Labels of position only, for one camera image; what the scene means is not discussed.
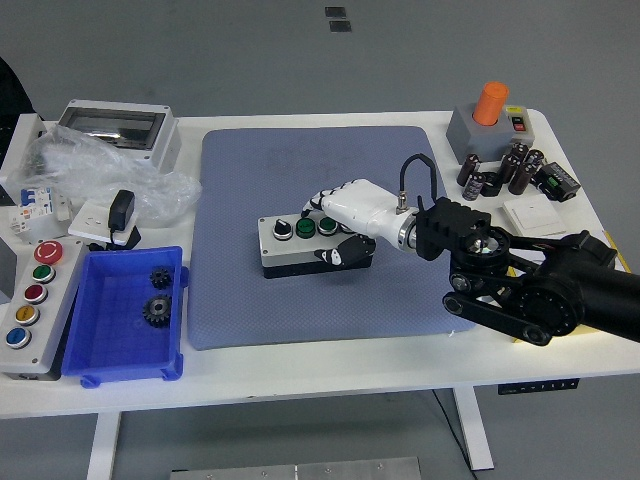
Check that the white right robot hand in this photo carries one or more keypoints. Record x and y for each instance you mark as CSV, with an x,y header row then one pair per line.
x,y
355,202

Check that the grey four-button control box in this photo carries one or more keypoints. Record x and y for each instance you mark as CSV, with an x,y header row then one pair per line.
x,y
290,250

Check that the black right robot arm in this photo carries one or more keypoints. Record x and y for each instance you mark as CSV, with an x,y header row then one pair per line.
x,y
600,295

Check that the grey five-button control box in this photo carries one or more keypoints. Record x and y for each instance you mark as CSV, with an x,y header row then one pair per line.
x,y
47,310

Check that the black cylindrical capacitor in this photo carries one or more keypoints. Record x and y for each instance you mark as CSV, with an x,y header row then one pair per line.
x,y
519,151
470,170
535,158
508,168
521,179

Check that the black capacitor printed sleeve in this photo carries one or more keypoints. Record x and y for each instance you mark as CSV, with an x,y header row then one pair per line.
x,y
474,187

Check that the grey-blue padded mat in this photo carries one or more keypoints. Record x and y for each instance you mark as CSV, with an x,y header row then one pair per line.
x,y
240,165

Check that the orange cylinder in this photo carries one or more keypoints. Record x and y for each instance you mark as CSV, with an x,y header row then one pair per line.
x,y
491,102

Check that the dark floor plate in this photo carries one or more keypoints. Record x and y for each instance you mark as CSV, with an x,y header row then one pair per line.
x,y
335,12
340,26

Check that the black module green terminal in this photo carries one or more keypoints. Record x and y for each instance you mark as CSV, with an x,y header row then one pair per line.
x,y
560,182

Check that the small black gear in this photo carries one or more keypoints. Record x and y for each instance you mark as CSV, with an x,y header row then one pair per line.
x,y
161,278

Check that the large black gear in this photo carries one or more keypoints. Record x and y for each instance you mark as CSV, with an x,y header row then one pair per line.
x,y
157,311

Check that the black power adapter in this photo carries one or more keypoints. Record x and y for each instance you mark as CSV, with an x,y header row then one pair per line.
x,y
122,207

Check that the grey distribution box clear lid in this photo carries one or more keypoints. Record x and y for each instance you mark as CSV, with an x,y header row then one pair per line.
x,y
117,125

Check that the white table leg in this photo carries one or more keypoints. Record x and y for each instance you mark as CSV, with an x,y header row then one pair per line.
x,y
102,445
472,430

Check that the clear plastic bag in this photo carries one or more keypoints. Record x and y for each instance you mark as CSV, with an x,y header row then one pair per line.
x,y
100,165

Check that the black table control panel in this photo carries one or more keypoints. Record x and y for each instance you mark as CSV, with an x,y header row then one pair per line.
x,y
537,386

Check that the white yellow booklet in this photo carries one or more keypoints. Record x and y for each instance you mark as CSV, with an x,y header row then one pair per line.
x,y
617,255

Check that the grey metal plate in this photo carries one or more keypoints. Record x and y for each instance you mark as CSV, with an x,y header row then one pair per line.
x,y
295,470

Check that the blue plastic bin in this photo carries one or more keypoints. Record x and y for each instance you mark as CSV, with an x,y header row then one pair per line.
x,y
115,345

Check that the white circuit breaker blue levers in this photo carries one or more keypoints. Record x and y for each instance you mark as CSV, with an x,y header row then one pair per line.
x,y
37,200

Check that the grey metal box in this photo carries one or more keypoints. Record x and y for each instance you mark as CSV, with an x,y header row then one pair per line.
x,y
6,270

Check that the person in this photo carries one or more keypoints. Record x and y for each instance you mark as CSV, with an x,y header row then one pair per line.
x,y
11,95

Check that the grey switch box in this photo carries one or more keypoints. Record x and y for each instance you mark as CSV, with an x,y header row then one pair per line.
x,y
475,137

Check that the white wall switch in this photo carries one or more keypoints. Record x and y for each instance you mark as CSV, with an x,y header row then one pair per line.
x,y
535,216

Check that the white wall socket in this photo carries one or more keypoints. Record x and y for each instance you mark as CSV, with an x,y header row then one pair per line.
x,y
87,220

